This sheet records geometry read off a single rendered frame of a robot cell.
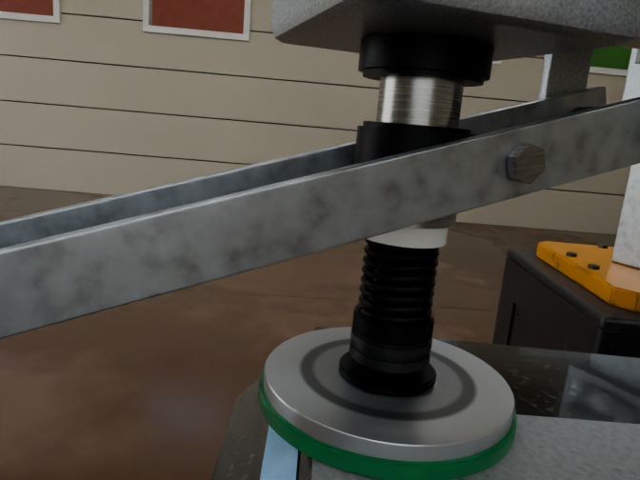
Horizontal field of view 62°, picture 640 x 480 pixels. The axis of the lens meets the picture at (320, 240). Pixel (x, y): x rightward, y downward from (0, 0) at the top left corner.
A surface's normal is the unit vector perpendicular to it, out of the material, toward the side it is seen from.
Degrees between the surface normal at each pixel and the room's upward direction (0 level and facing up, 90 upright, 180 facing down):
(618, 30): 112
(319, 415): 0
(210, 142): 90
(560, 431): 0
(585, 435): 0
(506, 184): 90
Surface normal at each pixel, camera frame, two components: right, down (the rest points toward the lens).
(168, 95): 0.03, 0.22
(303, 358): 0.08, -0.97
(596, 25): 0.25, 0.58
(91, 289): 0.30, 0.23
